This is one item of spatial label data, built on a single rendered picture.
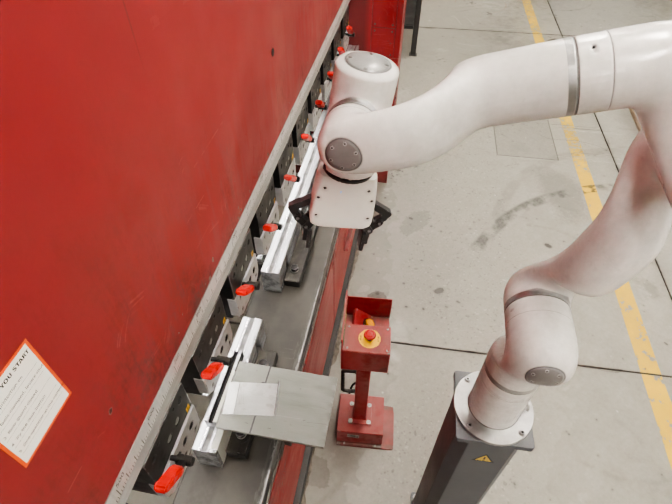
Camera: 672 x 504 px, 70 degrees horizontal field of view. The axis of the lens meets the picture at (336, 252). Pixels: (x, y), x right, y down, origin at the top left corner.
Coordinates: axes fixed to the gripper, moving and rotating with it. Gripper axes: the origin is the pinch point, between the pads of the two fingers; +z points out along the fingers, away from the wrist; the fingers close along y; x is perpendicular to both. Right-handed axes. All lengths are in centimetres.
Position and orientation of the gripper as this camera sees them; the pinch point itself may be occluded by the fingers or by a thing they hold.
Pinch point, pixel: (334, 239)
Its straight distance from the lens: 83.2
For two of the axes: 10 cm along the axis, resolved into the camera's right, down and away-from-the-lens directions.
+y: 9.9, 0.6, 1.4
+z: -1.4, 7.0, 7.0
